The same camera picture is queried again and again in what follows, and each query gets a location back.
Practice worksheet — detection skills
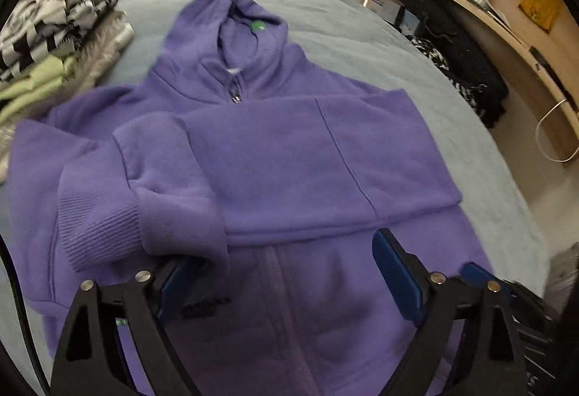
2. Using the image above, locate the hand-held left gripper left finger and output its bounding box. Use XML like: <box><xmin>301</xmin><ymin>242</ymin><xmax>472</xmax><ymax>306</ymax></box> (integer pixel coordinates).
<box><xmin>49</xmin><ymin>257</ymin><xmax>213</xmax><ymax>396</ymax></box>

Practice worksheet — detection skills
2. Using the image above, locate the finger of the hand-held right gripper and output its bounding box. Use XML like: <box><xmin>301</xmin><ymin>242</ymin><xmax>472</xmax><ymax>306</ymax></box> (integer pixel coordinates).
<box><xmin>460</xmin><ymin>261</ymin><xmax>514</xmax><ymax>303</ymax></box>

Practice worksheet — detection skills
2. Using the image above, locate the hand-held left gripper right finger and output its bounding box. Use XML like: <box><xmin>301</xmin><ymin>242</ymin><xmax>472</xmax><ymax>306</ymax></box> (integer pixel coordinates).
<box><xmin>372</xmin><ymin>228</ymin><xmax>528</xmax><ymax>396</ymax></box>

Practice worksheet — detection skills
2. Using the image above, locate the purple zip hoodie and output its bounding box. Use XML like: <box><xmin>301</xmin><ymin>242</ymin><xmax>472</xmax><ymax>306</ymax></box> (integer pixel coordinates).
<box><xmin>7</xmin><ymin>0</ymin><xmax>496</xmax><ymax>396</ymax></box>

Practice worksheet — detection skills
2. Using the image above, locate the grey fleece blanket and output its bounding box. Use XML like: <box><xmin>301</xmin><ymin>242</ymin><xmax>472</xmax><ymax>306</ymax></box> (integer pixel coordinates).
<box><xmin>0</xmin><ymin>0</ymin><xmax>550</xmax><ymax>396</ymax></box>

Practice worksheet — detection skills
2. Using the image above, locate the black slim device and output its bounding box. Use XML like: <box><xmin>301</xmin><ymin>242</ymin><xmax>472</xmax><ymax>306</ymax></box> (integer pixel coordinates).
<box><xmin>529</xmin><ymin>44</ymin><xmax>562</xmax><ymax>81</ymax></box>

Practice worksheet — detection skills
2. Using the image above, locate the black white splotched garment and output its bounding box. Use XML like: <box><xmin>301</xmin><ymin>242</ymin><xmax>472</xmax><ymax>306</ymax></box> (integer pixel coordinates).
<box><xmin>404</xmin><ymin>34</ymin><xmax>481</xmax><ymax>108</ymax></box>

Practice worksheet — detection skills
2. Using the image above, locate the light green garment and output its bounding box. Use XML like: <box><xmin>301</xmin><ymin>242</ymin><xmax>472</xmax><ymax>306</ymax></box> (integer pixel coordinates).
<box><xmin>0</xmin><ymin>56</ymin><xmax>81</xmax><ymax>126</ymax></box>

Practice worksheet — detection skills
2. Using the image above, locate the grey furry cloth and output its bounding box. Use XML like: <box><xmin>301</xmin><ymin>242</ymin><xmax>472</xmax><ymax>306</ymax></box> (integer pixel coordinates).
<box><xmin>63</xmin><ymin>10</ymin><xmax>136</xmax><ymax>87</ymax></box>

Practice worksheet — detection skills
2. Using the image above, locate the white cardboard box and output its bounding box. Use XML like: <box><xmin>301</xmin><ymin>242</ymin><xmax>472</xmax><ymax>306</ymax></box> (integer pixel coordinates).
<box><xmin>366</xmin><ymin>0</ymin><xmax>406</xmax><ymax>24</ymax></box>

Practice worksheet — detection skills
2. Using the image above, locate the black bag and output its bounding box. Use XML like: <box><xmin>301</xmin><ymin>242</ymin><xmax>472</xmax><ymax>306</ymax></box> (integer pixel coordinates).
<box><xmin>386</xmin><ymin>0</ymin><xmax>458</xmax><ymax>41</ymax></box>

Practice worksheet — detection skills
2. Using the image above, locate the yellow cloth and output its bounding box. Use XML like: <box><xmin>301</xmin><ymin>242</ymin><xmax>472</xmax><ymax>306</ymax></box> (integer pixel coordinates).
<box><xmin>518</xmin><ymin>0</ymin><xmax>562</xmax><ymax>34</ymax></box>

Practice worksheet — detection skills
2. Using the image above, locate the black and white patterned cloth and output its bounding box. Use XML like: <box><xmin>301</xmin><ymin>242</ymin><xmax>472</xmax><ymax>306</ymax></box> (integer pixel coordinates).
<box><xmin>0</xmin><ymin>0</ymin><xmax>130</xmax><ymax>82</ymax></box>

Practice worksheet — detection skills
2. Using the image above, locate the white cable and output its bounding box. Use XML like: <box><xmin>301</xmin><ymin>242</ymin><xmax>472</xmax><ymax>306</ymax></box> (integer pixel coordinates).
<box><xmin>536</xmin><ymin>99</ymin><xmax>579</xmax><ymax>163</ymax></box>

